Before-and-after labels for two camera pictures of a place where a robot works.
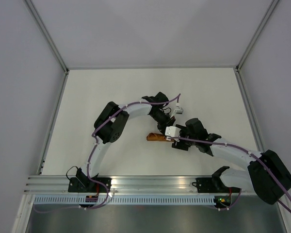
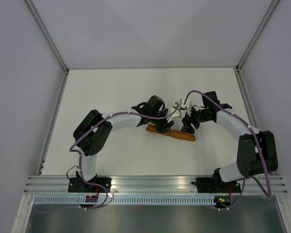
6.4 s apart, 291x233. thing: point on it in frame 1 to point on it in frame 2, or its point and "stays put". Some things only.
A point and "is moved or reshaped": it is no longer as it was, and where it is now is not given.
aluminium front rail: [123, 185] stays put
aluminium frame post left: [45, 30] stays put
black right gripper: [180, 145] to [186, 122]
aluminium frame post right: [261, 25] stays put
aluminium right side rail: [244, 91] stays put
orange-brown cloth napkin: [154, 137] is moved or reshaped
